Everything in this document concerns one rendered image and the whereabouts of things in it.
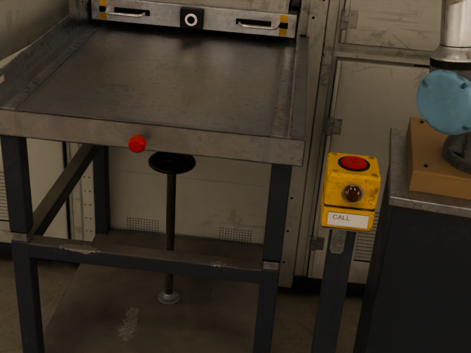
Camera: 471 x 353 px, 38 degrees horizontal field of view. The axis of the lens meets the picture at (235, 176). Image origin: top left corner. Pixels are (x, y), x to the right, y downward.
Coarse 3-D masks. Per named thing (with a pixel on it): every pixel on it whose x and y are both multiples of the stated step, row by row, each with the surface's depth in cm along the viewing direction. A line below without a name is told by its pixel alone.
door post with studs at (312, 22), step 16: (304, 0) 182; (320, 0) 181; (304, 16) 184; (320, 16) 183; (304, 32) 186; (320, 32) 185; (320, 48) 187; (304, 160) 203; (304, 176) 206; (288, 224) 214; (288, 240) 217; (288, 256) 220; (288, 272) 223
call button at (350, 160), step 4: (348, 156) 107; (352, 156) 107; (356, 156) 108; (344, 160) 106; (348, 160) 106; (352, 160) 106; (356, 160) 106; (360, 160) 106; (364, 160) 106; (344, 164) 106; (348, 164) 105; (352, 164) 105; (356, 164) 105; (360, 164) 105; (364, 164) 106; (352, 168) 105; (356, 168) 105; (360, 168) 105
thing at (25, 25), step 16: (0, 0) 156; (16, 0) 162; (32, 0) 169; (48, 0) 177; (64, 0) 186; (0, 16) 157; (16, 16) 164; (32, 16) 171; (48, 16) 179; (64, 16) 187; (0, 32) 158; (16, 32) 165; (32, 32) 172; (0, 48) 159; (16, 48) 161
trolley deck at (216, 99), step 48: (96, 48) 165; (144, 48) 168; (192, 48) 170; (240, 48) 173; (48, 96) 137; (96, 96) 138; (144, 96) 140; (192, 96) 142; (240, 96) 144; (96, 144) 131; (192, 144) 129; (240, 144) 128; (288, 144) 127
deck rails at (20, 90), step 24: (72, 24) 168; (96, 24) 182; (48, 48) 153; (72, 48) 163; (288, 48) 174; (0, 72) 129; (24, 72) 140; (48, 72) 148; (288, 72) 158; (0, 96) 130; (24, 96) 135; (288, 96) 144; (288, 120) 133
